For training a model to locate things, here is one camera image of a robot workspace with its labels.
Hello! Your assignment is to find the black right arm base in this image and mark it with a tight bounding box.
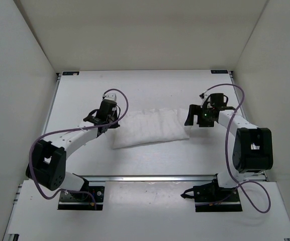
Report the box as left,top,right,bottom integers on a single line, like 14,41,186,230
180,181,243,212

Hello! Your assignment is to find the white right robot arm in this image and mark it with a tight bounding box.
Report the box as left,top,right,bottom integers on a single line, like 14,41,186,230
184,93,273,201

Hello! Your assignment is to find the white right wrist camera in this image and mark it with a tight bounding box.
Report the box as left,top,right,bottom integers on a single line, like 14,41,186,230
199,91,209,99

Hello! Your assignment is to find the white pleated skirt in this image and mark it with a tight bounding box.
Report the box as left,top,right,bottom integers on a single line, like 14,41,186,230
106,108,191,149

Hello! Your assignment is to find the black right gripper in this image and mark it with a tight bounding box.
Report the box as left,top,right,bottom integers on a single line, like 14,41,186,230
184,105,214,128

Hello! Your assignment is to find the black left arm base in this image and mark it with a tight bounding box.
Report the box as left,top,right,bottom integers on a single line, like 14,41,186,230
58,186,105,211

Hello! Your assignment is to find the left corner label sticker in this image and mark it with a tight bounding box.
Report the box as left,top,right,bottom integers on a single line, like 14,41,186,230
62,71,80,76

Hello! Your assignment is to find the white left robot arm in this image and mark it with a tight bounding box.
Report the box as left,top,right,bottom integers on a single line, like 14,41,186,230
32,94,119,200

